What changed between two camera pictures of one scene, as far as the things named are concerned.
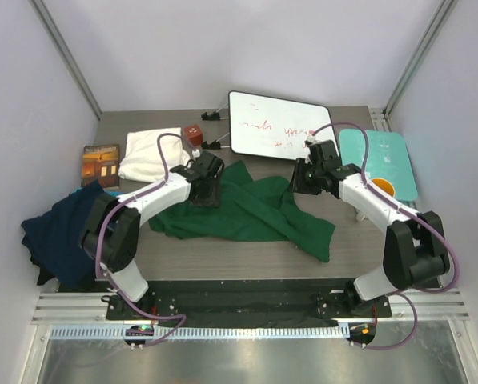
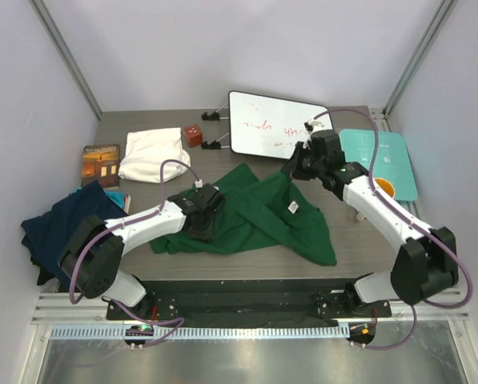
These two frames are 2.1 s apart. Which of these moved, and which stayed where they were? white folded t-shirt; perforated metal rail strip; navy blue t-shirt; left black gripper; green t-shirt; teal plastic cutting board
Moved: green t-shirt; left black gripper
Stayed: navy blue t-shirt; teal plastic cutting board; white folded t-shirt; perforated metal rail strip
